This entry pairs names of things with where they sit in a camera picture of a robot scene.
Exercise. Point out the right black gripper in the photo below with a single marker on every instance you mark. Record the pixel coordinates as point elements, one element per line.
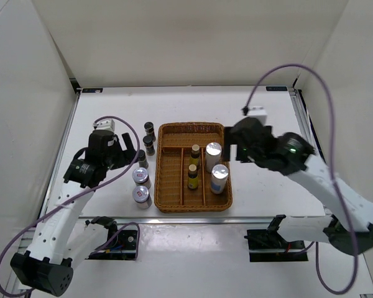
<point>229,140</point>

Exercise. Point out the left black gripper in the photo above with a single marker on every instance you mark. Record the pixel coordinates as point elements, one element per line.
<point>125,158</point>

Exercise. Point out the dark spice jar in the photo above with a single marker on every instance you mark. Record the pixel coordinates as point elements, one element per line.
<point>142,160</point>
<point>149,130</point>
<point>149,145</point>

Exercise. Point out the white can silver lid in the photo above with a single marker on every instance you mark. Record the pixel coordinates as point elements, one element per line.
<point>212,155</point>

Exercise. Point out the jar white red lid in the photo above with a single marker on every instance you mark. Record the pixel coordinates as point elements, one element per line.
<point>141,177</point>
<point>141,196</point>

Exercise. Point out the white can blue label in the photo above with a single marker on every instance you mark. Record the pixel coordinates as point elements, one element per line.
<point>219,177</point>

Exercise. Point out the yellow bottle beige cap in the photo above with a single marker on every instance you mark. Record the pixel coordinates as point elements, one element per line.
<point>195,156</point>
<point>192,177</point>

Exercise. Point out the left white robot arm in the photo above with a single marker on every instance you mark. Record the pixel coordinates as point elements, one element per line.
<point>48,263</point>

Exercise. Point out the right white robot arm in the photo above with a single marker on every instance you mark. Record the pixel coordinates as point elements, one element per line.
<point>295,151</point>

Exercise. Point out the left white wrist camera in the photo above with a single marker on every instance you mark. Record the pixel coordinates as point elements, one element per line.
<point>105,124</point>

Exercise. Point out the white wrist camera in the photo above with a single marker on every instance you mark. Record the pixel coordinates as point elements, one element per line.
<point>257,112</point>
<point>105,124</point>

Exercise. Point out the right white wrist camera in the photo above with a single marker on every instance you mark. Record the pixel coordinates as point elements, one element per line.
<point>257,112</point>

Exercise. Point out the right aluminium frame rail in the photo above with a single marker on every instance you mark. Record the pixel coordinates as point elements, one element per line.
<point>311,130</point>

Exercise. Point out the aluminium frame rail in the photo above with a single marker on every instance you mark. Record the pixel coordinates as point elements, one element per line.
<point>186,221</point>
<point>37,120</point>
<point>311,130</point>

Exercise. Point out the front aluminium frame rail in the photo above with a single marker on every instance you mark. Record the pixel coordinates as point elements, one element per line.
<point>186,221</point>

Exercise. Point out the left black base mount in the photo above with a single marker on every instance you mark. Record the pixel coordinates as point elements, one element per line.
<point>125,247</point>

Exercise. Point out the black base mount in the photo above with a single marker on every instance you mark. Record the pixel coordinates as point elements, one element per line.
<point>271,249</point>
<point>125,247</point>

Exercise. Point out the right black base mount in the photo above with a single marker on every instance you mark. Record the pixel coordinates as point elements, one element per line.
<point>271,249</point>

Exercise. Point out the left aluminium frame rail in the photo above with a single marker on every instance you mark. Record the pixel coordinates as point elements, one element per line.
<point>37,120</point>

